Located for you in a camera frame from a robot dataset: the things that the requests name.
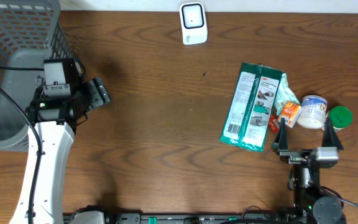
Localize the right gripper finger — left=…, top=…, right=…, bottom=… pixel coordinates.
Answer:
left=272, top=118, right=288, bottom=151
left=322, top=117, right=344, bottom=151

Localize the red sachet packet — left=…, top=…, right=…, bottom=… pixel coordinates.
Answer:
left=268, top=114, right=280, bottom=134

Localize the green lid glass jar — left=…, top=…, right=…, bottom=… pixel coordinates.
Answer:
left=325, top=106, right=353, bottom=132

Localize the orange snack box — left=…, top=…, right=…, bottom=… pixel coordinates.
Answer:
left=277, top=101, right=302, bottom=128

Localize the white blue label container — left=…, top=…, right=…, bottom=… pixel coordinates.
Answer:
left=296, top=95, right=328, bottom=129

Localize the green white pouch packet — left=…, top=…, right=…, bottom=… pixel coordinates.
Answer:
left=219, top=62, right=283, bottom=152

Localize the mint green wipes pack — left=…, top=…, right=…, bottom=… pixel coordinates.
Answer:
left=274, top=73, right=300, bottom=116

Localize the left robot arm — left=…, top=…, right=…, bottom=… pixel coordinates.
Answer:
left=10, top=78, right=110, bottom=223

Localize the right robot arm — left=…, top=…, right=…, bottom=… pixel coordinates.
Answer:
left=272, top=119, right=347, bottom=224

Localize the white barcode scanner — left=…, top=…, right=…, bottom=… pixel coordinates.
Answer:
left=179, top=2, right=208, bottom=45

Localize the grey plastic mesh basket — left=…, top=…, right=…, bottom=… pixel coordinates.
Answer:
left=0, top=0, right=73, bottom=152

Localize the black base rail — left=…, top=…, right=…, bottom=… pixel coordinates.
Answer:
left=62, top=212, right=347, bottom=224

